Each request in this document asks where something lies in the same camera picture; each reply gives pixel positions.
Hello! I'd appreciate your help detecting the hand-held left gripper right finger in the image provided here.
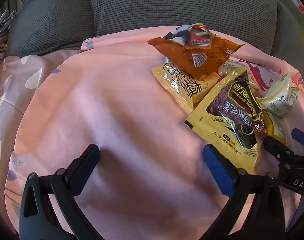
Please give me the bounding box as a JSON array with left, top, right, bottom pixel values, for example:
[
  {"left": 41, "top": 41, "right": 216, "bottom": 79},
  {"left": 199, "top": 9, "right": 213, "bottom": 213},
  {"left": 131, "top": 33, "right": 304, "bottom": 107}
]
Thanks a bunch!
[{"left": 203, "top": 144, "right": 285, "bottom": 240}]

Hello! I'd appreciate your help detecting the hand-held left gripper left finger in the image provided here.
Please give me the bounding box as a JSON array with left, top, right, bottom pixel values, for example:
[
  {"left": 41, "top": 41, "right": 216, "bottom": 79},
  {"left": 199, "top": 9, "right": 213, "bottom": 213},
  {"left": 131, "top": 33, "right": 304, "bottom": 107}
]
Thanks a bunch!
[{"left": 19, "top": 144, "right": 102, "bottom": 240}]

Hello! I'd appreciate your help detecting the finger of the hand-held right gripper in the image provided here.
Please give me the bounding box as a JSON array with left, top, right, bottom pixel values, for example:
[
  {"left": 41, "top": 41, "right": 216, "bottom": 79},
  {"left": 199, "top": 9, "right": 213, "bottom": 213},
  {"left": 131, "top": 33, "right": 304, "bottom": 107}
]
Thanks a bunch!
[
  {"left": 291, "top": 128, "right": 304, "bottom": 153},
  {"left": 263, "top": 135, "right": 294, "bottom": 160}
]

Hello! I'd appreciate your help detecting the yellow black sesame sachet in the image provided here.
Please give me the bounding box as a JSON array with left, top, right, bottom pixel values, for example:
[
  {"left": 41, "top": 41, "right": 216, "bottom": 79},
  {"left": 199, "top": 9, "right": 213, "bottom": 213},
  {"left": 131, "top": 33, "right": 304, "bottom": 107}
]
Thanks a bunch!
[{"left": 184, "top": 70, "right": 268, "bottom": 175}]

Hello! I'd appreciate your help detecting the pale green white snack packet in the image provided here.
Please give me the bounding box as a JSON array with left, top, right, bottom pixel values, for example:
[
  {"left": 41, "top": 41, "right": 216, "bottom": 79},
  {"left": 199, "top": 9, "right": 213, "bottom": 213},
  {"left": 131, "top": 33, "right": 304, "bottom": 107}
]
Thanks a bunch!
[{"left": 256, "top": 72, "right": 300, "bottom": 117}]

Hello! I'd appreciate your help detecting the yellow rice cracker packet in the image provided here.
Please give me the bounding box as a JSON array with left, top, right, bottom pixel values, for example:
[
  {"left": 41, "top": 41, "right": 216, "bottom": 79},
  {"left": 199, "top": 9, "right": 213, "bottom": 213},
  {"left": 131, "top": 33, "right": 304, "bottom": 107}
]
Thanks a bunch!
[{"left": 151, "top": 61, "right": 223, "bottom": 113}]

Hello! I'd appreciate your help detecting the small beige snack packet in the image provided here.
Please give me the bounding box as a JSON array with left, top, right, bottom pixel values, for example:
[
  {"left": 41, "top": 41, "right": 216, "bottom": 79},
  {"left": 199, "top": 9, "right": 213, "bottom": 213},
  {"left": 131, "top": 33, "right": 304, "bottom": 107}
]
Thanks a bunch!
[{"left": 218, "top": 59, "right": 248, "bottom": 78}]

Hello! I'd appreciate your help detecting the orange snack packet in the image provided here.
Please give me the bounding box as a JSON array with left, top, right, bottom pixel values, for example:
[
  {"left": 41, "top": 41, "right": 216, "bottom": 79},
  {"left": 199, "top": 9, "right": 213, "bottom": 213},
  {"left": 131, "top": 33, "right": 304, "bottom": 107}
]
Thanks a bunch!
[{"left": 147, "top": 35, "right": 244, "bottom": 80}]

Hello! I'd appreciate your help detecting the silver peanut snack packet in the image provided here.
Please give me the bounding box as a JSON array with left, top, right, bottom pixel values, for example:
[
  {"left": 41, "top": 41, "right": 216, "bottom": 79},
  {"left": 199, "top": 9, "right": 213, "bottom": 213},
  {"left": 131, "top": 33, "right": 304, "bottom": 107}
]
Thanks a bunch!
[{"left": 166, "top": 23, "right": 213, "bottom": 50}]

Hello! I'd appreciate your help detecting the yellow snack packet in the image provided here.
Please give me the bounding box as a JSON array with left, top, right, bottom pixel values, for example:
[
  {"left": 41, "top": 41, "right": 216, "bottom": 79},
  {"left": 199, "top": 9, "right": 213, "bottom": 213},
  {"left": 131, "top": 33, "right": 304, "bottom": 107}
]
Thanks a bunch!
[{"left": 263, "top": 109, "right": 289, "bottom": 146}]

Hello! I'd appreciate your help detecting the pink printed blanket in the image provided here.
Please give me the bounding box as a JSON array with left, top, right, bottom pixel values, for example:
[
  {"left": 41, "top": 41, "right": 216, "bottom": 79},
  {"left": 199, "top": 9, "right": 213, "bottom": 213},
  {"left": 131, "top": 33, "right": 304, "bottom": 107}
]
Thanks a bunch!
[{"left": 4, "top": 26, "right": 304, "bottom": 240}]

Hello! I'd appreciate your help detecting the purple leaf print cloth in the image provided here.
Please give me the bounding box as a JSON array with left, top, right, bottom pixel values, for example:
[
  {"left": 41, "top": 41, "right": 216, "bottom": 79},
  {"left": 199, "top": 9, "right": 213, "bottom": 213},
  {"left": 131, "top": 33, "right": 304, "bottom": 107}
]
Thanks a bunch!
[{"left": 0, "top": 49, "right": 83, "bottom": 207}]

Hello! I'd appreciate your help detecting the blue grey printed cloth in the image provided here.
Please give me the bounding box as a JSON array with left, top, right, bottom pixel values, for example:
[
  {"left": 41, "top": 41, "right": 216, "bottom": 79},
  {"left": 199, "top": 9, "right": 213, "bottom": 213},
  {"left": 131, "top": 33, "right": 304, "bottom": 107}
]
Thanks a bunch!
[{"left": 0, "top": 8, "right": 18, "bottom": 56}]

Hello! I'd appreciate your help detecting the grey sofa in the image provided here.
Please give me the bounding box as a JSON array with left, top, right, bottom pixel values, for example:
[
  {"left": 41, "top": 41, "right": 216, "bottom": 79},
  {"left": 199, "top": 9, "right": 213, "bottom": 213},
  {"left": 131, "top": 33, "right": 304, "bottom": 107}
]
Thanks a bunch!
[{"left": 6, "top": 0, "right": 304, "bottom": 89}]

